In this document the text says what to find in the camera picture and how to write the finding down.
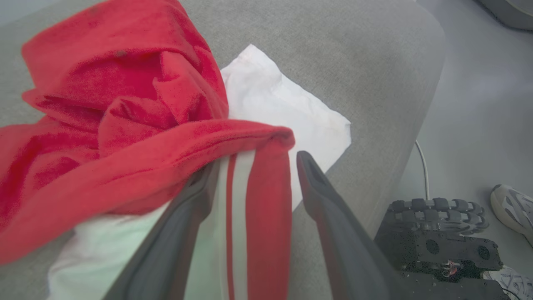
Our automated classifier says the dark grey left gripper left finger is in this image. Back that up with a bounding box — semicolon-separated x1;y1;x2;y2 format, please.
104;160;221;300

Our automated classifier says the red and white basketball jersey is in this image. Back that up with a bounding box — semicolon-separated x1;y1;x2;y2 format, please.
0;0;352;300

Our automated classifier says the white floor cable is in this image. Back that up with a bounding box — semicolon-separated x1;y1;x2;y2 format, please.
415;140;430;200

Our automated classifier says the white grey sneaker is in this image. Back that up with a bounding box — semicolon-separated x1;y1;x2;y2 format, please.
483;266;533;300
490;185;533;247

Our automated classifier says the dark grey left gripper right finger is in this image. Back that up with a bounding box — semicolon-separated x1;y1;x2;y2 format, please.
296;151;400;300

